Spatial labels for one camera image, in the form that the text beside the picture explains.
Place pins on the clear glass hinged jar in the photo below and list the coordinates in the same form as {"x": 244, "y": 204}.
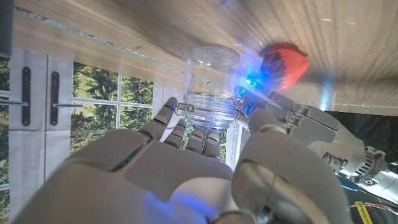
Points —
{"x": 211, "y": 84}

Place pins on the red orange toy piece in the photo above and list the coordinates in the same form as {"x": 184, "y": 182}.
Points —
{"x": 292, "y": 70}

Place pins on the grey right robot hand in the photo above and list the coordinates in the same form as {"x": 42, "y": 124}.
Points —
{"x": 174, "y": 177}

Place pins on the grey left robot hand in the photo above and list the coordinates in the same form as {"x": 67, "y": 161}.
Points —
{"x": 317, "y": 124}

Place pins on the printed window forest backdrop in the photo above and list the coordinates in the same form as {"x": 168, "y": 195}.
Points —
{"x": 93, "y": 93}

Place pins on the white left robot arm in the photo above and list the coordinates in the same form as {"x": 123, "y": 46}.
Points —
{"x": 385, "y": 183}

